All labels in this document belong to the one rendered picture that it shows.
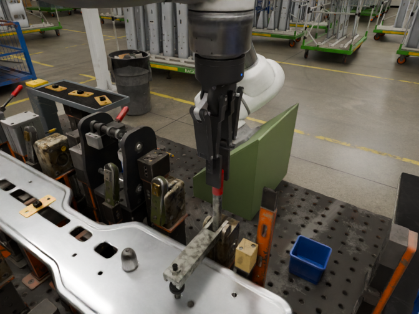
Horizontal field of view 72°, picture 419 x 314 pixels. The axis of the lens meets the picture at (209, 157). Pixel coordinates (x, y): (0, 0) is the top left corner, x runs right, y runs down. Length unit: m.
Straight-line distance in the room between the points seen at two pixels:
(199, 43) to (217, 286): 0.45
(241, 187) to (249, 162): 0.12
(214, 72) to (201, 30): 0.06
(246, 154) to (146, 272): 0.54
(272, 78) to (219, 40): 0.82
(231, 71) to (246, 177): 0.67
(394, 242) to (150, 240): 0.48
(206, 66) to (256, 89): 0.77
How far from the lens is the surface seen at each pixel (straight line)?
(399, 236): 0.51
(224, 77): 0.42
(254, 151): 0.98
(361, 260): 1.16
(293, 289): 1.01
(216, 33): 0.40
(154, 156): 0.76
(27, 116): 1.17
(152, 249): 0.69
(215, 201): 0.58
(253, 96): 1.20
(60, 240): 0.77
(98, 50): 4.67
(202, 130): 0.44
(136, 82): 3.66
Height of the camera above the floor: 1.52
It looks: 32 degrees down
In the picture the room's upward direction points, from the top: straight up
